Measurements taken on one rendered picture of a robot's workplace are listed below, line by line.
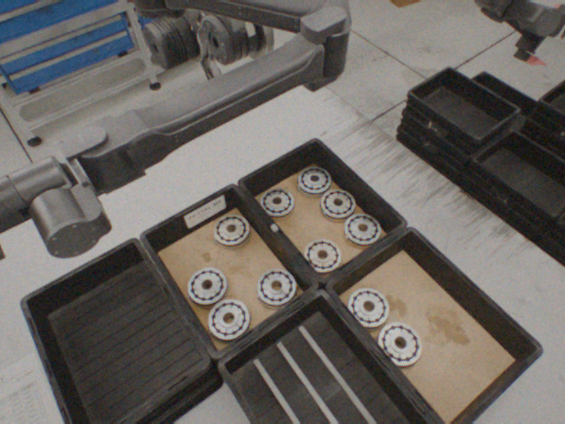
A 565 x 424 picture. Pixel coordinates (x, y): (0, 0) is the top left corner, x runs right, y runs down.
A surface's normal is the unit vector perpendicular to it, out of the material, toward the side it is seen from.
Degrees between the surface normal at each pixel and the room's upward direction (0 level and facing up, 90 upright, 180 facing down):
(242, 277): 0
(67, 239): 90
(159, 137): 90
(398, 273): 0
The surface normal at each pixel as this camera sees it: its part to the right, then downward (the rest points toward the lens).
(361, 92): -0.01, -0.56
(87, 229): 0.60, 0.66
